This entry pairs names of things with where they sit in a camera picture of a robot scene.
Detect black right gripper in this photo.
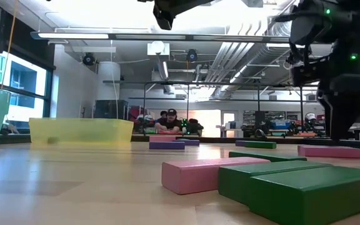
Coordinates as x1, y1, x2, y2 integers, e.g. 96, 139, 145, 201
292, 43, 360, 142

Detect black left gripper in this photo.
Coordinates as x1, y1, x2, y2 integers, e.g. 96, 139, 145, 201
137, 0, 214, 31

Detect overhead light bar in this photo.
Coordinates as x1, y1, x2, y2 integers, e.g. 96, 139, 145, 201
31, 31, 293, 44

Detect black ceiling spotlight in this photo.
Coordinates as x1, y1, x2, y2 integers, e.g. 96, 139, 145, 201
82, 52, 96, 66
186, 49, 199, 63

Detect storage shelf unit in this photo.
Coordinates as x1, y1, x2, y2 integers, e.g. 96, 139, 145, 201
242, 110, 286, 126

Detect black metal rack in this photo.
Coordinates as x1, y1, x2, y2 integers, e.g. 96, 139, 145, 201
102, 79, 321, 138

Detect silver ventilation ducts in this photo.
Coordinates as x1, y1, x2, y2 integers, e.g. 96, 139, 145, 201
204, 18, 293, 101

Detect white round column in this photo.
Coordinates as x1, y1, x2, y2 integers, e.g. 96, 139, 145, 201
97, 61, 121, 101

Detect black cabinet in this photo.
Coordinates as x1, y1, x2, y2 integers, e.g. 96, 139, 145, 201
94, 99, 129, 119

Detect white door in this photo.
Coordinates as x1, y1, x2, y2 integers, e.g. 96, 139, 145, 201
220, 111, 240, 138

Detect yellow translucent plastic bin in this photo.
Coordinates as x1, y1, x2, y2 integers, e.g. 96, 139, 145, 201
29, 117, 134, 144

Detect large window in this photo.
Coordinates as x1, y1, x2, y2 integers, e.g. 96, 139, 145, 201
0, 51, 56, 126

